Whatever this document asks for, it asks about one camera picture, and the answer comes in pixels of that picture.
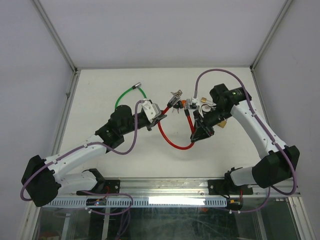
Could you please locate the keys of orange padlock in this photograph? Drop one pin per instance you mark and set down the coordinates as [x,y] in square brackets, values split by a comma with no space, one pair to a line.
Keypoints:
[175,108]

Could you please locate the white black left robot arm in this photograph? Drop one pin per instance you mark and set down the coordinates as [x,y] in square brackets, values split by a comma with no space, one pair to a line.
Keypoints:
[46,178]

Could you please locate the green cable lock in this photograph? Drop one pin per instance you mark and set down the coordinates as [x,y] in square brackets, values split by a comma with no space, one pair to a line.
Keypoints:
[135,91]

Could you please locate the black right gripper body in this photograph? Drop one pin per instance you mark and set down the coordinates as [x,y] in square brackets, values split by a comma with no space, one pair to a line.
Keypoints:
[212,118]

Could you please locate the orange black padlock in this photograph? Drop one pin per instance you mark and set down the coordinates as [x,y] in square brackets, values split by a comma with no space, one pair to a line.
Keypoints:
[181,104]

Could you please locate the small brass long-shackle padlock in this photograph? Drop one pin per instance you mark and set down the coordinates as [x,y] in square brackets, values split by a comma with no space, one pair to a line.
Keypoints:
[206,101]

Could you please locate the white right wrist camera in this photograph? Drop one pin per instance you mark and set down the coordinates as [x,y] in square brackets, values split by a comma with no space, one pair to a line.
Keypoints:
[193,104]

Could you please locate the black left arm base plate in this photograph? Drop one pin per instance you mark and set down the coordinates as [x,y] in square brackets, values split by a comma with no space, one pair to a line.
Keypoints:
[106,186]

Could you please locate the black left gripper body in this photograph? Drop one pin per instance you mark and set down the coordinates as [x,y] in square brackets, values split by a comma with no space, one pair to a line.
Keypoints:
[141,123]

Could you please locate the red cable lock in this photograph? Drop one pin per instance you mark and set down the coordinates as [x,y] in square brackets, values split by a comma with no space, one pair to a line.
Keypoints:
[177,125]

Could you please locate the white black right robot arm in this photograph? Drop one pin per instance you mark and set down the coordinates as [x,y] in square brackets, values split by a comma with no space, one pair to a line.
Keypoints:
[278,161]

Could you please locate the large brass padlock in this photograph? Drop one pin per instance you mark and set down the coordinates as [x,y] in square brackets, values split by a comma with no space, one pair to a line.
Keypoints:
[222,124]

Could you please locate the silver keys of red lock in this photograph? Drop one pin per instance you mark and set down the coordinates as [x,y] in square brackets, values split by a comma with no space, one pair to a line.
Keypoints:
[177,94]

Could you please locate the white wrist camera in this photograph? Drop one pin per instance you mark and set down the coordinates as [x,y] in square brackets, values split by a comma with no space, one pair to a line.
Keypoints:
[193,104]
[151,110]

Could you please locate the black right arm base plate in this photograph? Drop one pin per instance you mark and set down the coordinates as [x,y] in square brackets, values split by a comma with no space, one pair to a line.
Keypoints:
[224,188]

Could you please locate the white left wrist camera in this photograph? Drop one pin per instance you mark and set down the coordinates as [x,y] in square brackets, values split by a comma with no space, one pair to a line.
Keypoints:
[151,110]

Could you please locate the aluminium mounting rail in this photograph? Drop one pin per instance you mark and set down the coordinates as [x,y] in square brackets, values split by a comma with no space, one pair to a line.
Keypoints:
[149,186]

